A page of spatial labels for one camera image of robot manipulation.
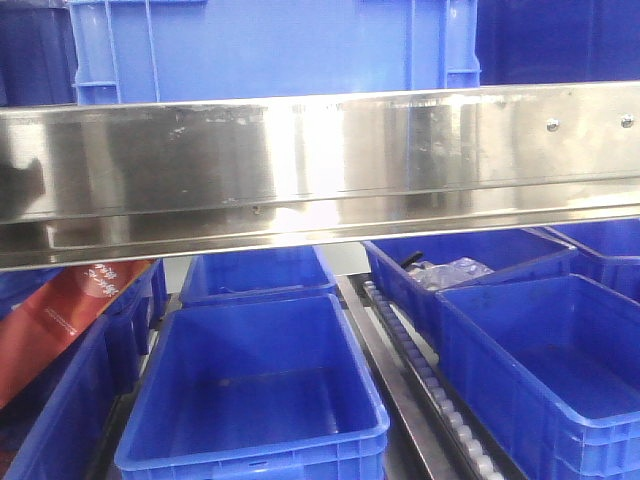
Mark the light blue bin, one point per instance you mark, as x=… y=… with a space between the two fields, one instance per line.
x=167 y=51

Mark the blue lower centre back bin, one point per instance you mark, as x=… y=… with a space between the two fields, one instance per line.
x=255 y=275

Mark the blue lower right back bin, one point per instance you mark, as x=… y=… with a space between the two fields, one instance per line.
x=514 y=255

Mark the clear plastic bag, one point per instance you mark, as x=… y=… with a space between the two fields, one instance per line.
x=434 y=277

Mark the blue lower centre front bin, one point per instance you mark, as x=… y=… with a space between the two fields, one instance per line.
x=267 y=390

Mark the blue lower left back bin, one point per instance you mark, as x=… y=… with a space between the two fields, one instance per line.
x=130 y=317

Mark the blue lower right front bin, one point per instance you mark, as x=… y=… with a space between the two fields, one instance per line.
x=551 y=370

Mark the white roller conveyor track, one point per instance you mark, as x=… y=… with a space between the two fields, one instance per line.
x=457 y=432

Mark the dark blue upper right bin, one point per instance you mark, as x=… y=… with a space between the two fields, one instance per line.
x=529 y=42

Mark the dark blue bin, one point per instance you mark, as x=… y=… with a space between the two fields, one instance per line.
x=529 y=42
x=38 y=58

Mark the blue far right back bin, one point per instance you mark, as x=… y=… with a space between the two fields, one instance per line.
x=608 y=252

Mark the red cardboard box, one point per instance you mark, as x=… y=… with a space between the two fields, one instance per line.
x=46 y=324

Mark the blue lower left front bin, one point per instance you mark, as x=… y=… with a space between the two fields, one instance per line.
x=52 y=429

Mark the dark blue upper left bin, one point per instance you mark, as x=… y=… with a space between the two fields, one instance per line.
x=38 y=58

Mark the stainless steel shelf rail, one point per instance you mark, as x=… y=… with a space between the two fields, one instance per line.
x=82 y=184

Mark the left rail screw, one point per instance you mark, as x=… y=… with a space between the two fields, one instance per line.
x=552 y=124

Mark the rail screw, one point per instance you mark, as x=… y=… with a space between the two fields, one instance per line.
x=552 y=124
x=627 y=121

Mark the right rail screw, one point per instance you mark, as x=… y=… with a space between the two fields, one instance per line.
x=627 y=121

